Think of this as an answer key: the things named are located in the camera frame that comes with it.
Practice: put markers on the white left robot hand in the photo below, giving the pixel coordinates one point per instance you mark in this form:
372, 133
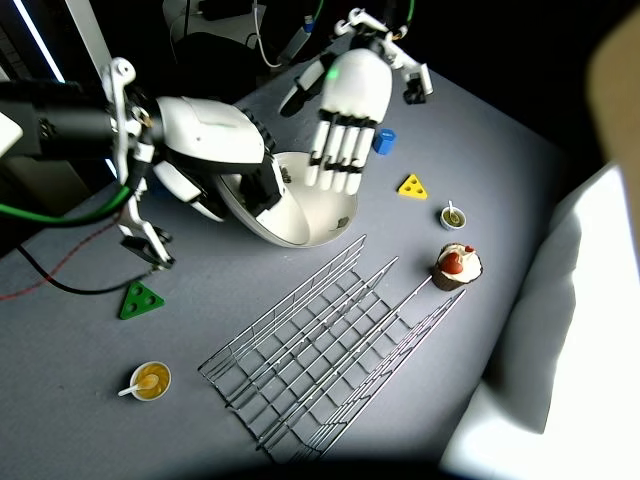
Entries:
355, 85

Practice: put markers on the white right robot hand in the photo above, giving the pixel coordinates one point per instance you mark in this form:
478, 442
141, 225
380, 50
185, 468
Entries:
210, 135

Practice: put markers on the white plate rim leaf prints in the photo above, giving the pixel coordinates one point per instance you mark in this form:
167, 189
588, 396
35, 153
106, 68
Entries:
330, 210

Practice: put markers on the blue hexagonal block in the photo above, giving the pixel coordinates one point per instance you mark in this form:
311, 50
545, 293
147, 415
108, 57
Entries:
384, 144

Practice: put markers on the black chair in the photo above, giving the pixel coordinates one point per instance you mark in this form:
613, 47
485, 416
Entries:
210, 60

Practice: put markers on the yellow triangle block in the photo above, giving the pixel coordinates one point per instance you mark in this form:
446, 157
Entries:
413, 185

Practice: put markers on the tiny white spoon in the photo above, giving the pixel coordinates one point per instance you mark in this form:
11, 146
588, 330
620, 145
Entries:
127, 390
450, 206

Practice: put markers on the small bowl green sauce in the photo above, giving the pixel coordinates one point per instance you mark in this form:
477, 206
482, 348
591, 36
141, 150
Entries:
452, 225

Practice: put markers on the green triangle block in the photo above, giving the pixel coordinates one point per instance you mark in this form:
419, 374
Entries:
141, 299

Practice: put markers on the white light strip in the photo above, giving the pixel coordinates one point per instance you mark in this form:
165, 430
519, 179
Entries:
37, 36

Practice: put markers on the toy cupcake with strawberry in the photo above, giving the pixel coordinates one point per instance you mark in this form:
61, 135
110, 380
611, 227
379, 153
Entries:
452, 280

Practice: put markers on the small bowl orange sauce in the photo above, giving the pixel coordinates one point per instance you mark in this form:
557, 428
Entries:
160, 387

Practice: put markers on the beige blurred object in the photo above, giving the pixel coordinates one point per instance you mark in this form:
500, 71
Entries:
620, 75

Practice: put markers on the white backdrop sheet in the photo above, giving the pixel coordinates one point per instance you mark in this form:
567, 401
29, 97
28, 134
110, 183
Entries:
590, 300

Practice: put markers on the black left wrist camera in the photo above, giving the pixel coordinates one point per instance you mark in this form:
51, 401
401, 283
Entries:
415, 90

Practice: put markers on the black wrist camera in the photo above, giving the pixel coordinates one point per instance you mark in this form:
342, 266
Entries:
145, 247
415, 90

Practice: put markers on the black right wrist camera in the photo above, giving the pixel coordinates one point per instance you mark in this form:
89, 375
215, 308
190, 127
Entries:
145, 247

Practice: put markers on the white post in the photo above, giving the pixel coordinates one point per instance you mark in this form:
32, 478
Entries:
87, 25

